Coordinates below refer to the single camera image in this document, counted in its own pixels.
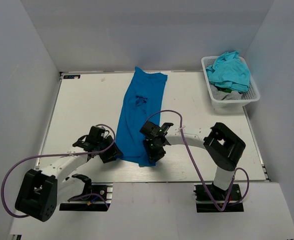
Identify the green garment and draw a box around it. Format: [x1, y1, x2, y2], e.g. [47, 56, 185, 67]
[216, 87, 232, 93]

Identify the white plastic basket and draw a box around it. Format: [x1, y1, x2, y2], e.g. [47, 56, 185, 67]
[201, 51, 260, 108]

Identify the light blue t shirt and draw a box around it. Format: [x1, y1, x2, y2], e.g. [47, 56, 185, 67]
[206, 51, 250, 93]

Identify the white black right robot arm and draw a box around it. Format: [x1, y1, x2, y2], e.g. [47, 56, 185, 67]
[140, 121, 246, 191]

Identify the grey t shirt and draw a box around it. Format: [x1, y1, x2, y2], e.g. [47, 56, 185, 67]
[210, 84, 242, 101]

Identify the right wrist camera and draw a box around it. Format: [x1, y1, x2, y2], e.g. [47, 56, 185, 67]
[140, 121, 174, 139]

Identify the blue label sticker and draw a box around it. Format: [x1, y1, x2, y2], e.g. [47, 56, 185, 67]
[63, 74, 81, 80]

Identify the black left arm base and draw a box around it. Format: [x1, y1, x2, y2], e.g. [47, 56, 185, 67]
[59, 183, 113, 212]

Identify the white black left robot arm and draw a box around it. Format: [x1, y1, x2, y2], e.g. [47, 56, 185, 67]
[15, 136, 123, 222]

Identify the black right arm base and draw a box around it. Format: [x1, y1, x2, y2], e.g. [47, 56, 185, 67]
[194, 184, 244, 213]

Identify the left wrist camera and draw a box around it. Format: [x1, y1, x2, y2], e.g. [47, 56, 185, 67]
[72, 126, 108, 152]

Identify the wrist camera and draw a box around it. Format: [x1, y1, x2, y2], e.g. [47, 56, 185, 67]
[140, 121, 174, 139]
[72, 126, 108, 152]

